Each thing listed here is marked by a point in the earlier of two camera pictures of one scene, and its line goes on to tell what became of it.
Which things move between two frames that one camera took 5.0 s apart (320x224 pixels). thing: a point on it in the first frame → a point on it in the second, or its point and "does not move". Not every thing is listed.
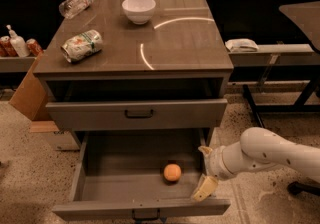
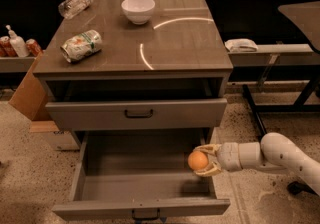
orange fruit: (172, 172) → (197, 160)
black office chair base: (296, 187) does not move
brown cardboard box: (31, 97) does not move
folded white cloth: (241, 45) does not move
